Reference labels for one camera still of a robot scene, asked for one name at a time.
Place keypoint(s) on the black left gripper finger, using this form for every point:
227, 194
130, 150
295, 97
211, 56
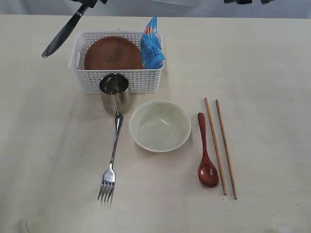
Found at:
90, 3

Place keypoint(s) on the steel knife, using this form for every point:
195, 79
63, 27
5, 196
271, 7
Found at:
64, 33

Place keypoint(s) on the shiny steel cup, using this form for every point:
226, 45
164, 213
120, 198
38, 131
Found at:
115, 97

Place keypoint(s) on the cream ceramic bowl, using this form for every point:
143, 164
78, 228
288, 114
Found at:
159, 126

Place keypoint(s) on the wooden chopstick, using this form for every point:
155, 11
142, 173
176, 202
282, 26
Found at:
220, 166
226, 151

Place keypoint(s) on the steel fork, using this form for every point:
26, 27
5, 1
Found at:
106, 191

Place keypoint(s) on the dark red wooden spoon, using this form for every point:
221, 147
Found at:
207, 172

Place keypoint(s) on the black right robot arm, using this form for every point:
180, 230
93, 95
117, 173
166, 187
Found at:
242, 2

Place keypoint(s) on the brown wooden plate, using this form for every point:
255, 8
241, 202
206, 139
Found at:
113, 53

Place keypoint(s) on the blue chips bag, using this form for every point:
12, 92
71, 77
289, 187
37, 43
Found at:
151, 51

